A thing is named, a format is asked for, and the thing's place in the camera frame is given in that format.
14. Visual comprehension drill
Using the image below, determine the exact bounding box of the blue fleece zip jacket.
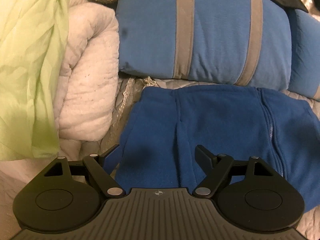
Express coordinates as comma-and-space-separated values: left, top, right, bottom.
103, 85, 319, 210

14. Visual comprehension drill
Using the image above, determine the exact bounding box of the grey quilted bedspread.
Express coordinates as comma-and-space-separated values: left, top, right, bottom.
0, 76, 320, 240

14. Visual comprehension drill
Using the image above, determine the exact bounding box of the blue pillow near teddy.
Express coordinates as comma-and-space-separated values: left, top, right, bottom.
287, 10, 319, 101

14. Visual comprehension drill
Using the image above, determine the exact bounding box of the white fluffy blanket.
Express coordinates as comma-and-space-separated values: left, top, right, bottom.
53, 0, 119, 160

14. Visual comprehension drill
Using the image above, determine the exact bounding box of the blue pillow near green sheet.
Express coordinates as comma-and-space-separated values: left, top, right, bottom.
116, 0, 291, 90

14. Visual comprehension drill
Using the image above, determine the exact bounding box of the green sheet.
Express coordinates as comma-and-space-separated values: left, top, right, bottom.
1, 0, 69, 161

